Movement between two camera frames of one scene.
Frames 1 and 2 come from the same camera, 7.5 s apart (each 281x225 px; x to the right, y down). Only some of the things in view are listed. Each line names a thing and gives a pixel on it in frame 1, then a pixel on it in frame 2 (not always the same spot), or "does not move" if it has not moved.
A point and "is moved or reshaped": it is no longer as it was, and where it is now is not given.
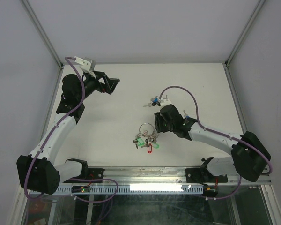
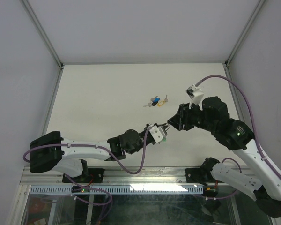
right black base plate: x=203 y=175 does not move
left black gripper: x=109 y=83 to x=147 y=125
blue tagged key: x=155 y=100 does not move
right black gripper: x=158 y=126 to x=181 y=116
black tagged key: x=150 y=104 does not move
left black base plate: x=89 y=174 does not move
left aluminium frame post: x=33 y=17 does not move
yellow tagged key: x=187 y=116 is moved or reshaped
